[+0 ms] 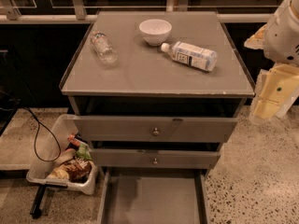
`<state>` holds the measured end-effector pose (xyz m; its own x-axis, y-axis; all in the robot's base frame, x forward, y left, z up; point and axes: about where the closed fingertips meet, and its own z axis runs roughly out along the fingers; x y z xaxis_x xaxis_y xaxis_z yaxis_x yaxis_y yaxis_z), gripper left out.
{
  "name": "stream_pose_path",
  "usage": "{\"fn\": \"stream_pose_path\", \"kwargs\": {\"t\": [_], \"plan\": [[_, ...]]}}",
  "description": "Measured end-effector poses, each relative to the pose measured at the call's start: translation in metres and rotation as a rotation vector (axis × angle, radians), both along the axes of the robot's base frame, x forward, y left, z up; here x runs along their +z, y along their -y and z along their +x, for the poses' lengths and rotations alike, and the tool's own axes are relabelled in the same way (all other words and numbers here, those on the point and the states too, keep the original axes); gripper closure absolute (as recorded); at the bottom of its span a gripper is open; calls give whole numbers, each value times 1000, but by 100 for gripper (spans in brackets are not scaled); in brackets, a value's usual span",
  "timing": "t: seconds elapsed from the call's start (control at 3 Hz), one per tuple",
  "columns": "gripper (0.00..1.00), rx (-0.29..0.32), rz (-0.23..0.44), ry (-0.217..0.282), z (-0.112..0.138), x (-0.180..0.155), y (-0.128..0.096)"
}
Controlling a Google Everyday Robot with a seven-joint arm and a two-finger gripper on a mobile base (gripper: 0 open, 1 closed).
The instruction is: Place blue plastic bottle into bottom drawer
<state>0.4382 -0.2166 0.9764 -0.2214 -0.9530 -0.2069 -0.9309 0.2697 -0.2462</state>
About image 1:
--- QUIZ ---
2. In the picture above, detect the clear crumpled plastic bottle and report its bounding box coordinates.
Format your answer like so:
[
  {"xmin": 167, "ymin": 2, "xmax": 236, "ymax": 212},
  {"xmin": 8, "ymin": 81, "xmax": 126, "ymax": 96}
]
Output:
[{"xmin": 91, "ymin": 31, "xmax": 118, "ymax": 65}]

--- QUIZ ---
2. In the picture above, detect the black floor stand bar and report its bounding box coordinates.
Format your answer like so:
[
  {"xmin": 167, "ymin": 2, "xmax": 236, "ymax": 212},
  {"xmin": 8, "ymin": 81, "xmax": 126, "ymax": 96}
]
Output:
[{"xmin": 30, "ymin": 185, "xmax": 46, "ymax": 219}]

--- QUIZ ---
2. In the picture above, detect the yellow snack bag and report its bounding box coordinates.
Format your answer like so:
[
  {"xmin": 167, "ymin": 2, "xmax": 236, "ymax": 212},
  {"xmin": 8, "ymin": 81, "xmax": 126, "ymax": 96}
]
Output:
[{"xmin": 48, "ymin": 168, "xmax": 69, "ymax": 179}]

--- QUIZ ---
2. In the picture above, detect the metal railing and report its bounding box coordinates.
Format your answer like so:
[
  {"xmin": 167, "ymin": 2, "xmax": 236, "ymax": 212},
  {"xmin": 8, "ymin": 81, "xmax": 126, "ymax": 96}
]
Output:
[{"xmin": 0, "ymin": 0, "xmax": 283, "ymax": 23}]

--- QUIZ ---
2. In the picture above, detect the brown snack bag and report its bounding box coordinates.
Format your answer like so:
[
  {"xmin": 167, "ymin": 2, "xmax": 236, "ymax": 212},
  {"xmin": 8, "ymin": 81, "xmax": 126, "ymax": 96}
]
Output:
[{"xmin": 62, "ymin": 158, "xmax": 93, "ymax": 182}]

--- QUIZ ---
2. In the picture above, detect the red snack packet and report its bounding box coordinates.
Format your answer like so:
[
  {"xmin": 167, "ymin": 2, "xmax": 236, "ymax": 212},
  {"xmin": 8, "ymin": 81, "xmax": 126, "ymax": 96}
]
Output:
[{"xmin": 67, "ymin": 134, "xmax": 81, "ymax": 147}]

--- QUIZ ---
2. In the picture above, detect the grey middle drawer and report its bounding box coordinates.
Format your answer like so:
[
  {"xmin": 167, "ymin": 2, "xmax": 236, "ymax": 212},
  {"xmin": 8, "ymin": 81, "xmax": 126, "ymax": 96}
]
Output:
[{"xmin": 90, "ymin": 148, "xmax": 220, "ymax": 169}]

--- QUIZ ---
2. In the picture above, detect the black cable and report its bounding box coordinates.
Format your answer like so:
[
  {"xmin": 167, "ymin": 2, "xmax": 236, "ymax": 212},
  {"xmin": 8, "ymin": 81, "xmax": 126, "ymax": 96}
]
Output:
[{"xmin": 0, "ymin": 89, "xmax": 63, "ymax": 163}]

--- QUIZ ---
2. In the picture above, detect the green snack packet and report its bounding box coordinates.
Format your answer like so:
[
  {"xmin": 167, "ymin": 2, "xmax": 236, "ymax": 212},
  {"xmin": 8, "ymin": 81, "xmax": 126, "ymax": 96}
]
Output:
[{"xmin": 76, "ymin": 144, "xmax": 92, "ymax": 161}]

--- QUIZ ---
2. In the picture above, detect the clear plastic bin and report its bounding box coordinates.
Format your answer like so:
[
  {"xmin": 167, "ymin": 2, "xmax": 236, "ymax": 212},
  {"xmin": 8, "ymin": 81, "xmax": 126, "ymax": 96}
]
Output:
[{"xmin": 26, "ymin": 114, "xmax": 97, "ymax": 195}]

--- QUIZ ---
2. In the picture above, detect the grey bottom drawer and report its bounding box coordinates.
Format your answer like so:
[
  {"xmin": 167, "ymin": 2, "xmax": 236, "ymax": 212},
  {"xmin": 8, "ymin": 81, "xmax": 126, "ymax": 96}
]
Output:
[{"xmin": 97, "ymin": 168, "xmax": 210, "ymax": 224}]

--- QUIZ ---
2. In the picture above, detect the grey top drawer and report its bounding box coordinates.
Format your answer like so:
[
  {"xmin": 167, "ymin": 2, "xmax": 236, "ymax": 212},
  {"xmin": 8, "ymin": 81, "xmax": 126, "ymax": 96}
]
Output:
[{"xmin": 74, "ymin": 116, "xmax": 237, "ymax": 143}]

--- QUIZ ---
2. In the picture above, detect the grey drawer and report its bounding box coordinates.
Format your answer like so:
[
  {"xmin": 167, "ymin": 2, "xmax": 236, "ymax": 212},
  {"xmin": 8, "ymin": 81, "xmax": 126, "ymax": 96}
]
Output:
[
  {"xmin": 74, "ymin": 116, "xmax": 237, "ymax": 143},
  {"xmin": 90, "ymin": 148, "xmax": 220, "ymax": 169},
  {"xmin": 97, "ymin": 168, "xmax": 210, "ymax": 224}
]

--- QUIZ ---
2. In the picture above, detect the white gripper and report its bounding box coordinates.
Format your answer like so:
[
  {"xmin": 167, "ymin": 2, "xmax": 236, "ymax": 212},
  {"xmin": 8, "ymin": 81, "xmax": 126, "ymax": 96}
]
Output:
[{"xmin": 244, "ymin": 3, "xmax": 299, "ymax": 125}]

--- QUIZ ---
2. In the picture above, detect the grey drawer cabinet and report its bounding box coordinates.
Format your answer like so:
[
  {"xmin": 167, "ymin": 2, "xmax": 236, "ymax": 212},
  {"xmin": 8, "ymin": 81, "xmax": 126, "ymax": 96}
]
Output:
[{"xmin": 58, "ymin": 10, "xmax": 256, "ymax": 173}]

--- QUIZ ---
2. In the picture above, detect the white ceramic bowl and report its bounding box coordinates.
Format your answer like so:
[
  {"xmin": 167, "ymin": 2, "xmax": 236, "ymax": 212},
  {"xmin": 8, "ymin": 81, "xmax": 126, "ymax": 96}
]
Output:
[{"xmin": 139, "ymin": 19, "xmax": 172, "ymax": 46}]

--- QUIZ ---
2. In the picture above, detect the blue label plastic bottle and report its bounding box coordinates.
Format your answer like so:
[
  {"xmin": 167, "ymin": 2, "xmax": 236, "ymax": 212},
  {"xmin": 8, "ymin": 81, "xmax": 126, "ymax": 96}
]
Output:
[{"xmin": 161, "ymin": 41, "xmax": 218, "ymax": 72}]

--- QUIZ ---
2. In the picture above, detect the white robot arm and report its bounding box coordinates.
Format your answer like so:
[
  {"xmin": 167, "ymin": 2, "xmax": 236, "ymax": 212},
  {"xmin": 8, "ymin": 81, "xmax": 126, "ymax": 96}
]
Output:
[{"xmin": 244, "ymin": 0, "xmax": 299, "ymax": 124}]

